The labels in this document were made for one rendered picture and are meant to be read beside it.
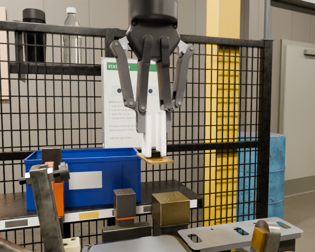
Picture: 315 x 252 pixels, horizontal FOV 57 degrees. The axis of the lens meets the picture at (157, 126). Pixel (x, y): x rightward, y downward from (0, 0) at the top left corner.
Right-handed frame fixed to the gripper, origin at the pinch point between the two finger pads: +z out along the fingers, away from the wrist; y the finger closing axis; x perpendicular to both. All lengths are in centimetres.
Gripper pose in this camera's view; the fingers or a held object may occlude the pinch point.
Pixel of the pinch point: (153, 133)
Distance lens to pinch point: 45.2
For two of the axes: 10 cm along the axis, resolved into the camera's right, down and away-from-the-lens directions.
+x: -3.1, -0.7, 9.5
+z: 0.0, 10.0, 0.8
